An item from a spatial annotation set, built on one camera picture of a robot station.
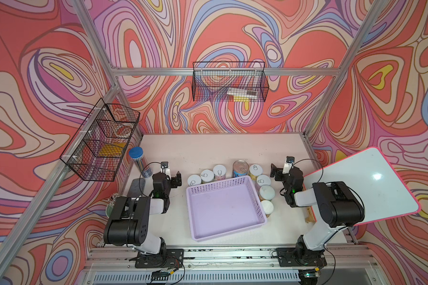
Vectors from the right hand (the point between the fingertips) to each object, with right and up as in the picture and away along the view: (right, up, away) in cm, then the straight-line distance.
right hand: (281, 168), depth 96 cm
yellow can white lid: (-15, -1, -1) cm, 15 cm away
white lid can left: (-41, -4, -3) cm, 41 cm away
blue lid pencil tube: (-75, +8, -10) cm, 76 cm away
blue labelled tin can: (-24, 0, -6) cm, 24 cm away
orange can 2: (-12, -17, -16) cm, 26 cm away
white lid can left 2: (-34, -2, -1) cm, 34 cm away
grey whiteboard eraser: (-78, -10, -4) cm, 79 cm away
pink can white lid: (-11, -6, -5) cm, 14 cm away
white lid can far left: (-48, -6, -5) cm, 48 cm away
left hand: (-60, -2, -3) cm, 61 cm away
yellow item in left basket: (-78, +10, -25) cm, 83 cm away
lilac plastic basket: (-32, -19, -9) cm, 39 cm away
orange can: (-12, -11, -12) cm, 20 cm away
